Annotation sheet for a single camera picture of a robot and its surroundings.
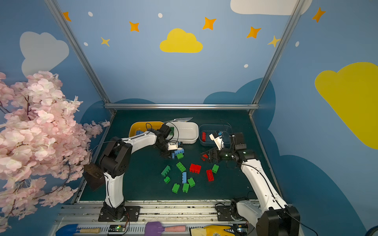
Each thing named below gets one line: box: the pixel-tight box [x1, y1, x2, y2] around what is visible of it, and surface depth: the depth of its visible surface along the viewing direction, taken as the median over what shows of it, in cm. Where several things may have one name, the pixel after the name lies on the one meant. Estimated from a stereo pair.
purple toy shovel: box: [144, 221, 187, 236], surface depth 71 cm
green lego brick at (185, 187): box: [182, 182, 190, 193], surface depth 82 cm
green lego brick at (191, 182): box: [187, 177, 196, 188], surface depth 85 cm
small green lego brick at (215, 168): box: [212, 164, 220, 174], surface depth 90 cm
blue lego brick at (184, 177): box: [182, 171, 187, 184], surface depth 86 cm
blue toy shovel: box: [55, 223, 101, 236], surface depth 71 cm
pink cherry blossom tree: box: [0, 70, 111, 233], surface depth 50 cm
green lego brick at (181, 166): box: [176, 161, 187, 173], surface depth 92 cm
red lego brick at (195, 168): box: [189, 163, 202, 175], surface depth 90 cm
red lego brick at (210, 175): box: [206, 169, 215, 182], surface depth 88 cm
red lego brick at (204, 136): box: [201, 131, 207, 143], surface depth 106 cm
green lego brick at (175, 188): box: [171, 182, 180, 194], surface depth 82 cm
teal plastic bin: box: [198, 124, 233, 148], surface depth 106 cm
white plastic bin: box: [165, 121, 199, 145], surface depth 109 cm
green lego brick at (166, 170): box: [160, 165, 171, 177], surface depth 89 cm
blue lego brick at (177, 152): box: [174, 147, 185, 156], surface depth 98 cm
